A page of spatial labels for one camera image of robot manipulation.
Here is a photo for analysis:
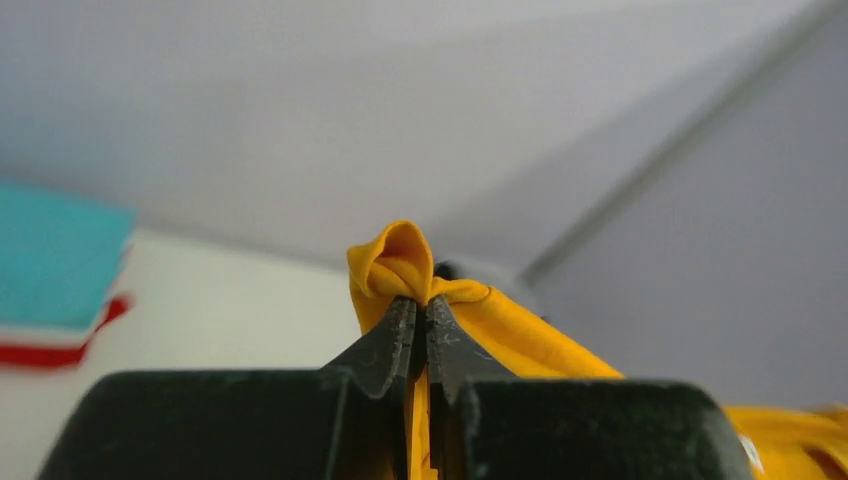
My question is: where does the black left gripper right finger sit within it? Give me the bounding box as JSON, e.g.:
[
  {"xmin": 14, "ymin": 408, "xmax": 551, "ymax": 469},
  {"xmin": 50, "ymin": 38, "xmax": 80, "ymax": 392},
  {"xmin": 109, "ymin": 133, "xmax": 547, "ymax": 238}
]
[{"xmin": 423, "ymin": 297, "xmax": 752, "ymax": 479}]

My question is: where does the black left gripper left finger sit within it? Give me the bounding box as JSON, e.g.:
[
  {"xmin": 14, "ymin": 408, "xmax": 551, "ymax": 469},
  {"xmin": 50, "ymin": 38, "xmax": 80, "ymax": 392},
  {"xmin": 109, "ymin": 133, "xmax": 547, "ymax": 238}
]
[{"xmin": 39, "ymin": 298, "xmax": 417, "ymax": 479}]

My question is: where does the yellow t-shirt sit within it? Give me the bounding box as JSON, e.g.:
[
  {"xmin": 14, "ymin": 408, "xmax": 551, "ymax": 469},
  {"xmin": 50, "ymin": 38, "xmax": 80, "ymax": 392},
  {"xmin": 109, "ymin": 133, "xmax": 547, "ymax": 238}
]
[{"xmin": 347, "ymin": 220, "xmax": 847, "ymax": 479}]

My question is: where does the folded white t-shirt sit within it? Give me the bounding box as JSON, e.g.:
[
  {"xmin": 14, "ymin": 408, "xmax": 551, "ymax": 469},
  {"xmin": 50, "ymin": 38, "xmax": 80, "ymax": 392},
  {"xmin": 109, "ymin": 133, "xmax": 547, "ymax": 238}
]
[{"xmin": 1, "ymin": 234, "xmax": 135, "ymax": 345}]

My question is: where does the folded turquoise t-shirt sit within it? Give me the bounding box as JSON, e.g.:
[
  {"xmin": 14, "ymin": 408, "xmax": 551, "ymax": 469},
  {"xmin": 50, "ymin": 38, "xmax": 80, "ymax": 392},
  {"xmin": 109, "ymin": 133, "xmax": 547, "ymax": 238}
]
[{"xmin": 1, "ymin": 182, "xmax": 135, "ymax": 335}]

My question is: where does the folded red t-shirt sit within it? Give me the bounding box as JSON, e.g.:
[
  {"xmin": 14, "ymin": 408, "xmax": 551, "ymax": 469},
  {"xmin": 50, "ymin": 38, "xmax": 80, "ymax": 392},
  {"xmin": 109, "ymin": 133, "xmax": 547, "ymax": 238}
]
[{"xmin": 1, "ymin": 294, "xmax": 135, "ymax": 370}]

